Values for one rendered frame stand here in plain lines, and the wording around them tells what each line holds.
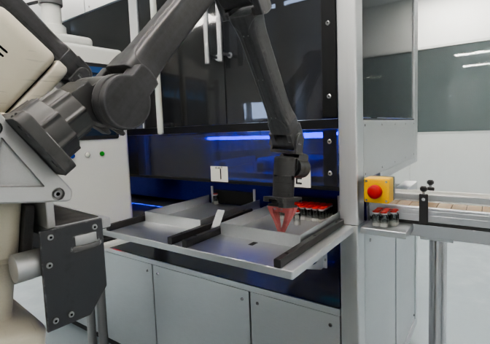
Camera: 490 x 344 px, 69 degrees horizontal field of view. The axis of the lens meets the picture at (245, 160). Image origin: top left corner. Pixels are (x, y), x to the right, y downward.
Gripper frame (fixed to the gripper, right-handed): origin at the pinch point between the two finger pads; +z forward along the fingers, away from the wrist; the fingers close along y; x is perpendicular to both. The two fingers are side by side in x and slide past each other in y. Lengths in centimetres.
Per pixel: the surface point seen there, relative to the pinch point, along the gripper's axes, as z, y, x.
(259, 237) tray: 2.5, -0.5, 6.2
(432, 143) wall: -71, 480, 28
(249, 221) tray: 1.1, 13.6, 19.6
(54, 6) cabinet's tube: -75, -17, 95
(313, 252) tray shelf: 3.7, -1.2, -10.1
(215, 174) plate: -14, 23, 43
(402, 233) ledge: -0.2, 25.5, -24.8
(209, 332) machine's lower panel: 52, 33, 50
